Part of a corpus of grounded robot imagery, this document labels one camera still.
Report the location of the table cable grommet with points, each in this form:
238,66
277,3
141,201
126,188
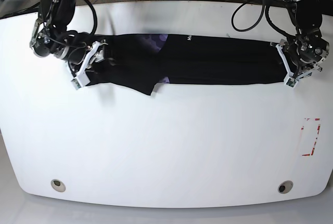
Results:
285,187
58,186

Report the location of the right table cable grommet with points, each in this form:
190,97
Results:
285,187

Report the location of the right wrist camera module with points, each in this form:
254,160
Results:
80,81

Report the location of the red tape rectangle marking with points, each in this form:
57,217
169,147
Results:
309,136

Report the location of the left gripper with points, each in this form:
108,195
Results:
300,61

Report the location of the left table cable grommet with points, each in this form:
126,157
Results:
58,186

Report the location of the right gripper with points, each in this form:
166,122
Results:
81,59

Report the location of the black graphic T-shirt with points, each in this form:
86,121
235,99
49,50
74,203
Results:
144,60

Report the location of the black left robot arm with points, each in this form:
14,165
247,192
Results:
307,18

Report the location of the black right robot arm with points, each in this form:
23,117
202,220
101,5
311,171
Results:
51,37

